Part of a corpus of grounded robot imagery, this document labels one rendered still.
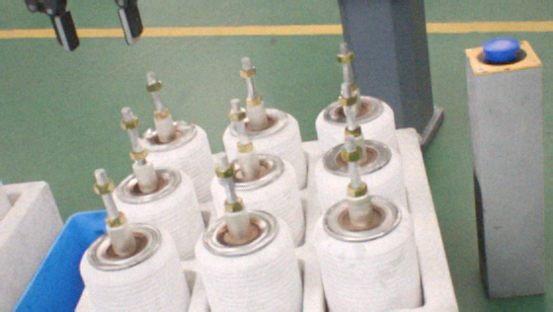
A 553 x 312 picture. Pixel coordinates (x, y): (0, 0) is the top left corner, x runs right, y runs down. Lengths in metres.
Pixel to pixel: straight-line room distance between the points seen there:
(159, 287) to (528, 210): 0.44
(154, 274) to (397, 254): 0.23
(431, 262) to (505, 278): 0.23
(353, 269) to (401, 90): 0.64
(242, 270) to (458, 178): 0.62
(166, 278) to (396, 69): 0.66
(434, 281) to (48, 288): 0.53
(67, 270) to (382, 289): 0.53
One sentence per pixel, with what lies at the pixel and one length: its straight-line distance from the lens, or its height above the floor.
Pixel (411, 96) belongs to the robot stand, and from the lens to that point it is 1.31.
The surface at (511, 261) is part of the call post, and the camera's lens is 0.97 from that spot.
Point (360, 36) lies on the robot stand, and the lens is 1.28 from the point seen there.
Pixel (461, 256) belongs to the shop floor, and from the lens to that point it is 1.08.
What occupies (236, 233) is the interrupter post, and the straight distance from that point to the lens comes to 0.72.
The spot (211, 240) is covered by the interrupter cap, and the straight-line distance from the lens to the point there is 0.73.
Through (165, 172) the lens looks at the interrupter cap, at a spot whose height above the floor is 0.25.
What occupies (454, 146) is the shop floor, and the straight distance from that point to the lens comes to 1.34.
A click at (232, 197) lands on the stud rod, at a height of 0.30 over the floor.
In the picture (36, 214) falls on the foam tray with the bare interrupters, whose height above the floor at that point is 0.16.
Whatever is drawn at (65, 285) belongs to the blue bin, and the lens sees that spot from 1.10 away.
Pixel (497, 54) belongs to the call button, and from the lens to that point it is 0.85.
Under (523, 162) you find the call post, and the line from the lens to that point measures 0.90.
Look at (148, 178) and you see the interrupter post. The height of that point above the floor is 0.27.
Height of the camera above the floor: 0.65
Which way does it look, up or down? 28 degrees down
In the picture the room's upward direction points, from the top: 12 degrees counter-clockwise
